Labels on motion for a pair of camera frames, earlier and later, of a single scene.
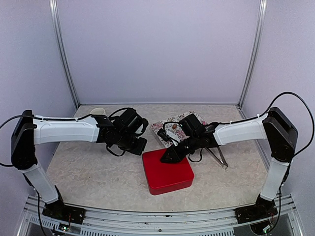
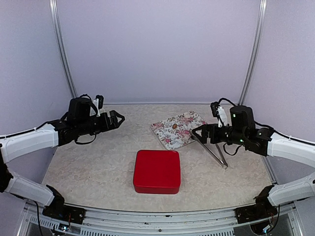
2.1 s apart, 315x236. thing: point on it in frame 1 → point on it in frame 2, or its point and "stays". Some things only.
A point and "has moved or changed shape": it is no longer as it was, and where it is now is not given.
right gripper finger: [180, 157] → [198, 136]
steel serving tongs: [223, 163] stays
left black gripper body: [133, 148] → [105, 125]
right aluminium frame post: [255, 54] stays
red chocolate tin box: [170, 188] has moved or changed shape
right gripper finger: [171, 155] → [199, 128]
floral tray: [171, 124] stays
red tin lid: [159, 173] has moved or changed shape
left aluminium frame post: [54, 12] stays
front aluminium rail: [103, 222] stays
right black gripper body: [193, 145] → [216, 137]
